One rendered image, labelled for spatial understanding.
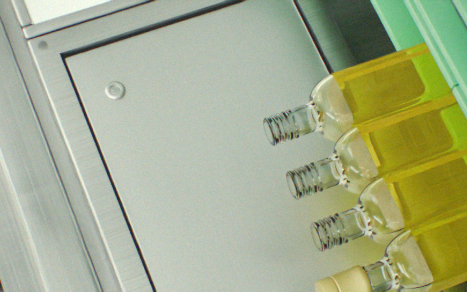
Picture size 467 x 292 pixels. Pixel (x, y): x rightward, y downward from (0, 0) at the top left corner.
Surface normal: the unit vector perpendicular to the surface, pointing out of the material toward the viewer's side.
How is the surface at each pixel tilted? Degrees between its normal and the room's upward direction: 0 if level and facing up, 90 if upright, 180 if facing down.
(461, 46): 90
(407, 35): 90
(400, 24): 90
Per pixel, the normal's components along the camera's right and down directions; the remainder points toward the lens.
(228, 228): 0.06, -0.44
